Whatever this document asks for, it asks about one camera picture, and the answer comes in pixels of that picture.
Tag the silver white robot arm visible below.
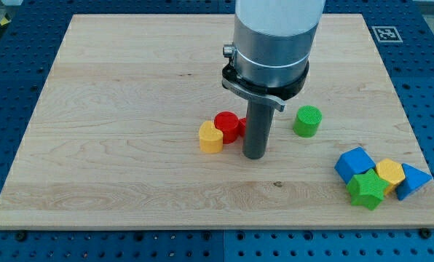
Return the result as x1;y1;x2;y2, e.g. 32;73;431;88
233;0;326;87

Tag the red star block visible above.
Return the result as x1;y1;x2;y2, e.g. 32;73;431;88
238;118;246;138

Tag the blue cube block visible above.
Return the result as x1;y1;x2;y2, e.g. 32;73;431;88
334;147;376;184

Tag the green star block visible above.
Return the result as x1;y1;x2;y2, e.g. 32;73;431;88
346;169;389;210

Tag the yellow heart block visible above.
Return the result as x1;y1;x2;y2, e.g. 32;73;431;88
198;121;224;154

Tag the red cylinder block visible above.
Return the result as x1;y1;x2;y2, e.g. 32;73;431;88
214;111;240;144

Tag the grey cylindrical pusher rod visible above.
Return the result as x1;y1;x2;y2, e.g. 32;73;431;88
242;101;274;159

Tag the black clamp with metal lever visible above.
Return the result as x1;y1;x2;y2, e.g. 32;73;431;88
222;44;309;112

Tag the green cylinder block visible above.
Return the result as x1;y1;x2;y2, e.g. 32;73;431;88
293;106;323;138

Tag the light wooden board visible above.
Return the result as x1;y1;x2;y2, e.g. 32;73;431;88
0;15;434;231

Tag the yellow hexagon block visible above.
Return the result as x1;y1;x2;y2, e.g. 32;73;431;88
375;159;406;195

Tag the white fiducial marker tag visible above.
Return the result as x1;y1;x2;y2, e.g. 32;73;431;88
371;25;403;43

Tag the blue triangle block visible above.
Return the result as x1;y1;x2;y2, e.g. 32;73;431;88
395;163;432;201

